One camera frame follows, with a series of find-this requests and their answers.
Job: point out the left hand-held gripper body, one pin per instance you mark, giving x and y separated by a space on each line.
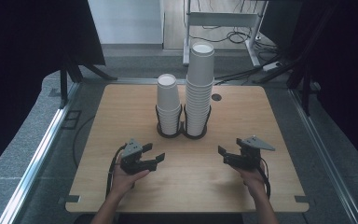
130 163

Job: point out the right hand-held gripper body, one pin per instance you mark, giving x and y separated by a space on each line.
248 157

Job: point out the short stack of white cups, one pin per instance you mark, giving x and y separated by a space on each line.
167 99

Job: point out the tall stack of white cups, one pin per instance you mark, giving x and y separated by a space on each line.
199 93

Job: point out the person's left hand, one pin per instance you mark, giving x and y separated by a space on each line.
124 182

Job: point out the person's right hand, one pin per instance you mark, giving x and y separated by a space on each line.
251 180

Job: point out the black round table grommet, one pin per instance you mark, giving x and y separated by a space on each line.
216 97

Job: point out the black floor plate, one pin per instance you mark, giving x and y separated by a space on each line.
71 119

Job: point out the black metal stand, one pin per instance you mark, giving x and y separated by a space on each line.
63 84
306 93

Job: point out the white power strip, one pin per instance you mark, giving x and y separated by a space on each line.
272 66

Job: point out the black curtain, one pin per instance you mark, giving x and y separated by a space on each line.
348 62
28 46

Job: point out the aluminium floor rail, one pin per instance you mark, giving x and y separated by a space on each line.
136 81
323 149
40 149

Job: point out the white metal desk frame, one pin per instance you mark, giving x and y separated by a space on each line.
220 19

